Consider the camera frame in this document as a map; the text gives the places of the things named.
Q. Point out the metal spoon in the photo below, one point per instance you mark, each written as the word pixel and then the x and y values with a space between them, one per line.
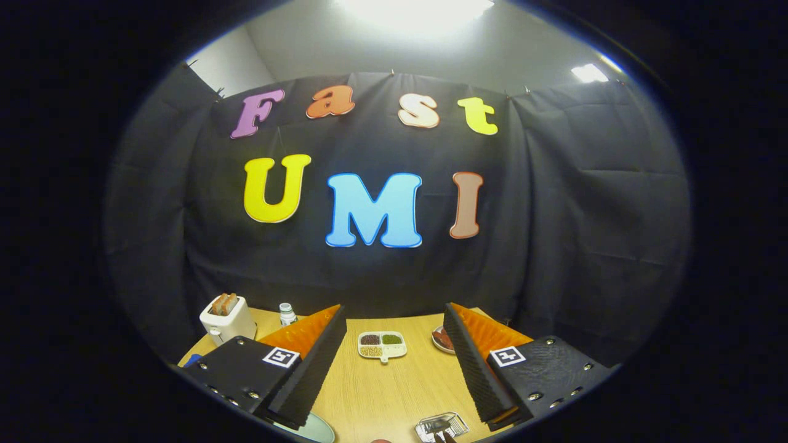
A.
pixel 449 437

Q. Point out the white divided dish of beans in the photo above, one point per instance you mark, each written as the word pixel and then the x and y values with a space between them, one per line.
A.
pixel 381 346

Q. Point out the brown toast slice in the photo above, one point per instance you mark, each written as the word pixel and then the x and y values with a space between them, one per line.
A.
pixel 218 304
pixel 231 303

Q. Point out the white toaster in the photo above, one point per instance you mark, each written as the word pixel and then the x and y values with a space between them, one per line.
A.
pixel 231 326

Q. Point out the small ceiling light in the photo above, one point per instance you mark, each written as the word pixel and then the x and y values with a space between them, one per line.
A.
pixel 589 73

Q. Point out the plate of meat and vegetables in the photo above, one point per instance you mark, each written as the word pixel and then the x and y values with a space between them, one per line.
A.
pixel 442 339

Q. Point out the blue towel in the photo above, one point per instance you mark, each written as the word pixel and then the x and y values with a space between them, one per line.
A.
pixel 192 360

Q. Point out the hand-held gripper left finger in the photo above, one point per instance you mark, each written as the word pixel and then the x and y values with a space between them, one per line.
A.
pixel 320 369

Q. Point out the ceiling light panel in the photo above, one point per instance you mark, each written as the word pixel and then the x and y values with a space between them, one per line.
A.
pixel 415 9

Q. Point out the pale green plate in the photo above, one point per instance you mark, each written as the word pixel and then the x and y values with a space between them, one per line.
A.
pixel 320 431

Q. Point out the white drink bottle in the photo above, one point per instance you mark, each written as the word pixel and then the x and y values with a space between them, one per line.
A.
pixel 287 314

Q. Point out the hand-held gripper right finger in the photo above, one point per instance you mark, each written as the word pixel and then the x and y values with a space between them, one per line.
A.
pixel 471 369

